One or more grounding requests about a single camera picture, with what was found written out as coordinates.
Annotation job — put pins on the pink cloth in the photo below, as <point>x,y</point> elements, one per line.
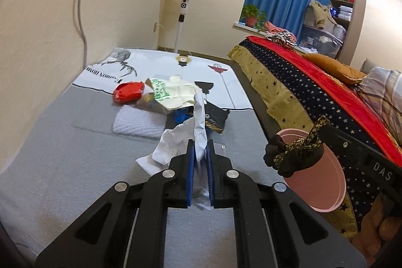
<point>271,27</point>

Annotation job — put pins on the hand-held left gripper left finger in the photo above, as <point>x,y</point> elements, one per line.
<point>189,173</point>

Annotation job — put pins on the black white striped cloth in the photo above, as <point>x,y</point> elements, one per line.
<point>282,38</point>

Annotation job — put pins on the white knitted cloth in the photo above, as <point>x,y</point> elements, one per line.
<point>138,123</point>

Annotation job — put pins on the star patterned quilt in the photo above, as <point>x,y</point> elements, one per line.
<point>298,82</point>

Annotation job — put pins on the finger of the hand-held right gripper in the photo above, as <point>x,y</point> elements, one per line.
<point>334,136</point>

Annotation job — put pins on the black gold patterned cloth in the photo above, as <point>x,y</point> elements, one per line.
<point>292,158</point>

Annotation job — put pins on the cream green printed paper bag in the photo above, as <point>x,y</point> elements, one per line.
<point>176,92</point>

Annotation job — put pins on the blue plastic scrap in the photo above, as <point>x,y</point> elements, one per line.
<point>180,115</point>

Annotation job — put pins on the beige coat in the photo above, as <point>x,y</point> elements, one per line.
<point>320,15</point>

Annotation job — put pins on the potted green plant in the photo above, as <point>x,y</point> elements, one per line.
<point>251,15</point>

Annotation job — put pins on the white wall outlet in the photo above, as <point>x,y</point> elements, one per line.
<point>155,27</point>

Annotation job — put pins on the white paper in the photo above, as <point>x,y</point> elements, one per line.
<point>176,142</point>

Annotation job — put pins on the red plastic bag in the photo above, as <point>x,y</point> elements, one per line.
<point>128,92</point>

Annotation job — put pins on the clear plastic storage box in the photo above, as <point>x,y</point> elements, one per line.
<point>323,40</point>

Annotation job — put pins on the plaid pillow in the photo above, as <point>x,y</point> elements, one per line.
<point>383,92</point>

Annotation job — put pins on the black snack packet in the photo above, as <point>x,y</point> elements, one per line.
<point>215,119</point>

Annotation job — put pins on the orange pillow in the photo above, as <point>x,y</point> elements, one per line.
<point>336,67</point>

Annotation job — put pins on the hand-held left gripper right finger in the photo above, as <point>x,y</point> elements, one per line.
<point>210,173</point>

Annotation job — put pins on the pink plastic bin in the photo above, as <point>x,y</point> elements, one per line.
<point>314,189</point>

